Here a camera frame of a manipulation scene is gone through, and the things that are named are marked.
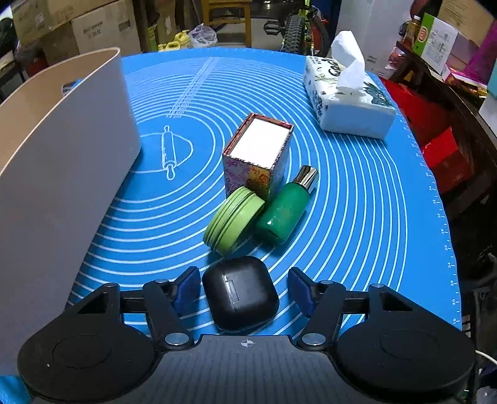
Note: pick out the blue silicone baking mat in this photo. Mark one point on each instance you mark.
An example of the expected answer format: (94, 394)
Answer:
(349, 233)

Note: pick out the tall brown cardboard box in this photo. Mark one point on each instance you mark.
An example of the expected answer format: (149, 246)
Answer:
(470, 17)

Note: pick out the small floral paper box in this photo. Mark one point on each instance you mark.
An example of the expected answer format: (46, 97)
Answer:
(248, 174)

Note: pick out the black earbuds case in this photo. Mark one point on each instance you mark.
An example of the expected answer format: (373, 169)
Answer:
(237, 291)

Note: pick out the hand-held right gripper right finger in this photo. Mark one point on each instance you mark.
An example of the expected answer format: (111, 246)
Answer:
(301, 293)

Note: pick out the green round tin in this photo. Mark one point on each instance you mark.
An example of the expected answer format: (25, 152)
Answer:
(233, 221)

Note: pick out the floral tissue box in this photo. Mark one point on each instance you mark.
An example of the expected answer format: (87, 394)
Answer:
(349, 112)

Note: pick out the bicycle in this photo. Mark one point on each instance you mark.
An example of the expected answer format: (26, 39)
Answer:
(297, 27)

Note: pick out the taped brown cardboard box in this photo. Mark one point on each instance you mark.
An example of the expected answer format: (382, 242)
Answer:
(42, 19)

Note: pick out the beige plastic storage bin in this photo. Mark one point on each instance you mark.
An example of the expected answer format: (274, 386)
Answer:
(58, 194)

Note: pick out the green bottle with silver cap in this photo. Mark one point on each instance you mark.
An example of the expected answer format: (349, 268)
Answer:
(283, 209)

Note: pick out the teal plastic storage container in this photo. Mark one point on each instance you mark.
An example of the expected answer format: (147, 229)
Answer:
(492, 83)

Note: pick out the orange drink bottle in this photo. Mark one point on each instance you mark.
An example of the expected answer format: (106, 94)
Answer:
(412, 31)

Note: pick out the dark wooden side table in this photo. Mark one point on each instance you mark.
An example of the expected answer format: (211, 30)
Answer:
(477, 128)

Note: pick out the wooden chair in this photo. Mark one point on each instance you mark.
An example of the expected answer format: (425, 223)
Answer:
(229, 19)

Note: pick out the yellow plastic jugs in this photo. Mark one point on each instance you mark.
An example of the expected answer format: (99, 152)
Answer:
(174, 42)

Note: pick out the white chest freezer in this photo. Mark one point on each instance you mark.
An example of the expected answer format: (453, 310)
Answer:
(372, 35)

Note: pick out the pink gift box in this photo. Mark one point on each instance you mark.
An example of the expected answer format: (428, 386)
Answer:
(479, 58)

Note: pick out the red gift box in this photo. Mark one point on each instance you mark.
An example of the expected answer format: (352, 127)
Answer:
(446, 159)
(411, 108)

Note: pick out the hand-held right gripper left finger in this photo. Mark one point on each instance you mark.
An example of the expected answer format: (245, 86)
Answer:
(187, 289)

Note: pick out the large pale cardboard box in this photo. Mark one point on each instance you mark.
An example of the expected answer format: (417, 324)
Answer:
(105, 35)

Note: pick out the clear plastic bag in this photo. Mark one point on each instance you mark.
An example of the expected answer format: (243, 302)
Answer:
(202, 35)

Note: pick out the green and white carton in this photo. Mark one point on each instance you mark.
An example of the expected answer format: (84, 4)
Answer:
(437, 42)

